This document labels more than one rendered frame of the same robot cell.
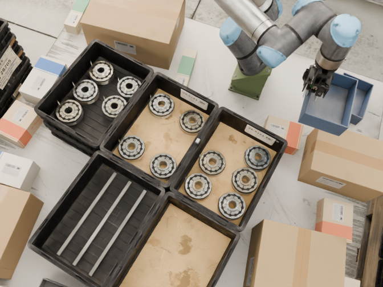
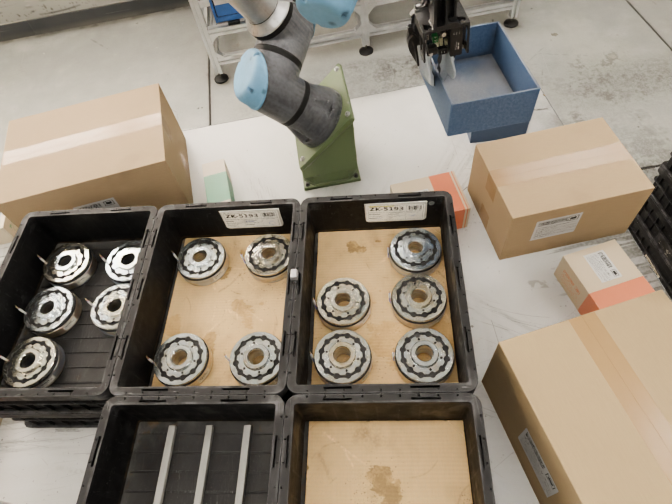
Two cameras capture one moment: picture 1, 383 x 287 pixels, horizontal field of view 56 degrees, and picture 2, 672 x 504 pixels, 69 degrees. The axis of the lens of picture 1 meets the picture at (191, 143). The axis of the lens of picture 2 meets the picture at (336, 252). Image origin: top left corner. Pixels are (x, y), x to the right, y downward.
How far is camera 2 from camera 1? 50 cm
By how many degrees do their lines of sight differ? 12
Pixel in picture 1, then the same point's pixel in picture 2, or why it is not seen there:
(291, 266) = (611, 400)
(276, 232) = (538, 353)
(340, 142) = (528, 156)
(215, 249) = (446, 458)
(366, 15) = not seen: hidden behind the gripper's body
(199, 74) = (246, 193)
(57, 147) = (48, 446)
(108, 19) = (43, 178)
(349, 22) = not seen: outside the picture
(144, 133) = (195, 323)
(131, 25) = (89, 166)
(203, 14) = not seen: hidden behind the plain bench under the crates
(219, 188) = (382, 341)
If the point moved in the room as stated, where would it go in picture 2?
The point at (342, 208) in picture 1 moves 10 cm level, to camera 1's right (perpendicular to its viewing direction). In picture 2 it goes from (603, 255) to (644, 239)
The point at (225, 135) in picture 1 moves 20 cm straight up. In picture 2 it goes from (340, 247) to (329, 185)
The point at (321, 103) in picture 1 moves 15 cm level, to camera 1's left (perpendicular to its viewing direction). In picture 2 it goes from (464, 92) to (390, 117)
